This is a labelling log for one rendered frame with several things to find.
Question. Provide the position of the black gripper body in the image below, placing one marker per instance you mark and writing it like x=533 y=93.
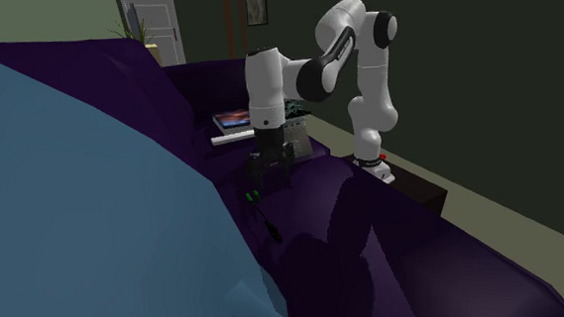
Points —
x=270 y=146

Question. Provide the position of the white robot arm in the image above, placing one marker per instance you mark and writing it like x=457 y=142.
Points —
x=372 y=83

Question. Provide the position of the grey box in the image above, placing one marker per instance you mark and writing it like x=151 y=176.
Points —
x=300 y=140

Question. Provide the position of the white flat bar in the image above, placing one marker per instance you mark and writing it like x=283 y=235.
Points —
x=230 y=137

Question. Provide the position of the dark green leafy thing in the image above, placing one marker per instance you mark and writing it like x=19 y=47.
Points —
x=295 y=109

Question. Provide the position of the dark robot stand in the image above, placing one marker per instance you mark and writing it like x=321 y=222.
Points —
x=416 y=189

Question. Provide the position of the potted plant in beige pot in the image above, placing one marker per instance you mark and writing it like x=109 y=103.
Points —
x=147 y=41

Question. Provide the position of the white panel door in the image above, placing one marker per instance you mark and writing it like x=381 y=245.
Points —
x=156 y=22

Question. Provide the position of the large blue cushion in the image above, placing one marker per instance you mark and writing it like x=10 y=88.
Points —
x=96 y=211

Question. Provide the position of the small framed wall picture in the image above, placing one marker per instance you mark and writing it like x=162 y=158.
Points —
x=256 y=3

